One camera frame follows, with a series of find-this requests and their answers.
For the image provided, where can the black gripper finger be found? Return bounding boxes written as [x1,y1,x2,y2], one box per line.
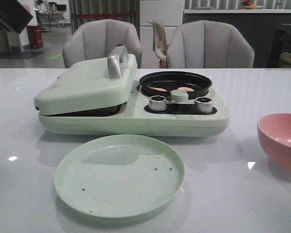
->
[0,0,33,34]

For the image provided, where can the green sandwich maker lid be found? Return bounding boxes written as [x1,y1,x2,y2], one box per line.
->
[34,46,137,117]

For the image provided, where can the pink bowl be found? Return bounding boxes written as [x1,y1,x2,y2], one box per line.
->
[257,113,291,170]

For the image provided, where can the green breakfast maker base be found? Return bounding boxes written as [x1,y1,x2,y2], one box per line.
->
[39,80,230,137]

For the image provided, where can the red trash bin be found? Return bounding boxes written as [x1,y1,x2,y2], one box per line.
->
[27,25,43,49]

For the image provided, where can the left grey upholstered chair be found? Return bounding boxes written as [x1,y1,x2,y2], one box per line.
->
[63,19,142,68]

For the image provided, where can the grey upholstered chair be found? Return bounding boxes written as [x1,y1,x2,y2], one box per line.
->
[167,20,255,68]
[63,19,142,68]

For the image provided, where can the beige office chair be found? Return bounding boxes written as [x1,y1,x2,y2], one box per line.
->
[148,20,168,68]

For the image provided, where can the white cabinet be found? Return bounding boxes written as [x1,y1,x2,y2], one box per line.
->
[139,0,184,68]

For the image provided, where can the left silver control knob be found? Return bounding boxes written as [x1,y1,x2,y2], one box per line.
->
[148,95,167,112]

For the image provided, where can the silver control knob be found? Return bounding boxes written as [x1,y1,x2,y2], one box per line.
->
[194,97,213,114]
[148,95,167,112]

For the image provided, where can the light green round plate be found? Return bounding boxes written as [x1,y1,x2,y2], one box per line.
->
[54,134,185,220]

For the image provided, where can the right grey upholstered chair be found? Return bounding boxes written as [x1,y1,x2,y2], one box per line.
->
[167,20,255,68]

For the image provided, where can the black round frying pan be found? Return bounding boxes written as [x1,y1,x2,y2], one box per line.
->
[139,71,212,100]

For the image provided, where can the right silver control knob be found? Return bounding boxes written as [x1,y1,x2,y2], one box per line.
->
[194,97,213,114]

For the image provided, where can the fruit bowl on counter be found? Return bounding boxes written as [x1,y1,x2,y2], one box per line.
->
[241,0,263,10]

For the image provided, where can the dark counter with white top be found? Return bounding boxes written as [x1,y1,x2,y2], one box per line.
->
[183,9,291,68]

